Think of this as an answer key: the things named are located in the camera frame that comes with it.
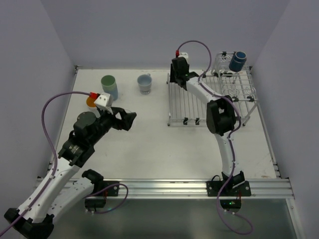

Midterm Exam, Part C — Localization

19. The green plastic cup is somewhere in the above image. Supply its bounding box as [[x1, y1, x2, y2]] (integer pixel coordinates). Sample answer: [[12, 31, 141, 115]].
[[101, 75, 117, 92]]

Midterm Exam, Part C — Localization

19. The aluminium mounting rail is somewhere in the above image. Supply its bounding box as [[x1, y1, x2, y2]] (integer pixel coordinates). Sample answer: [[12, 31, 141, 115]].
[[32, 177, 292, 200]]

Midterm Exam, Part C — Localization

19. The metal dish rack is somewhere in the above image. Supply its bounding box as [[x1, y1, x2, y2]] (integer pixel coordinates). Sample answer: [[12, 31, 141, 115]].
[[166, 51, 259, 126]]

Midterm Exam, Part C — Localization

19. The floral patterned mug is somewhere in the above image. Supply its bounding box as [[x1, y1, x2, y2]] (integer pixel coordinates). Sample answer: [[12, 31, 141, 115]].
[[86, 97, 96, 109]]

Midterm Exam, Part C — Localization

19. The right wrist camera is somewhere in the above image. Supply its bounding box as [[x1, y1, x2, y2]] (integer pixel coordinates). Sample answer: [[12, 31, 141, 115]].
[[175, 50, 189, 60]]

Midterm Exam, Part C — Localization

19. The light blue plastic cup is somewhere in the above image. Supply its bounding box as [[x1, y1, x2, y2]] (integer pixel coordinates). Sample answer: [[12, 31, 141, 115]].
[[108, 84, 118, 101]]

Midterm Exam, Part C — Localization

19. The dark blue cup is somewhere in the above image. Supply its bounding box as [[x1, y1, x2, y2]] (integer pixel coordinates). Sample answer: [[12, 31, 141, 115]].
[[229, 51, 247, 72]]

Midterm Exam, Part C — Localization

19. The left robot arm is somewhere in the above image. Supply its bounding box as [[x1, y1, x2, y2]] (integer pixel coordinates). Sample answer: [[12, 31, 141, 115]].
[[4, 107, 137, 239]]

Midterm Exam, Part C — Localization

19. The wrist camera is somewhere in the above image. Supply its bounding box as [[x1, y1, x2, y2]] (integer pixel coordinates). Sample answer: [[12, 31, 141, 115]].
[[94, 93, 114, 114], [175, 50, 189, 60]]

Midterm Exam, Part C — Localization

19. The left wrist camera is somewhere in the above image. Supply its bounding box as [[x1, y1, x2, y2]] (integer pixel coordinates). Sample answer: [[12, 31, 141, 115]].
[[94, 93, 114, 114]]

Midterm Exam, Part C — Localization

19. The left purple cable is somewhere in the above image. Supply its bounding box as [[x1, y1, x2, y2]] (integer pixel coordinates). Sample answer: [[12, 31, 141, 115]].
[[0, 91, 98, 235]]

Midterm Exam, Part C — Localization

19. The grey footed mug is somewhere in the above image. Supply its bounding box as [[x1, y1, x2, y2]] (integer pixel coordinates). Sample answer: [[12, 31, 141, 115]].
[[137, 74, 152, 95]]

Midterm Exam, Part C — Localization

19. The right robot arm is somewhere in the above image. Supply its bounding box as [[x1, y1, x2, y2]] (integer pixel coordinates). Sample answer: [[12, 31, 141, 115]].
[[170, 57, 252, 197]]

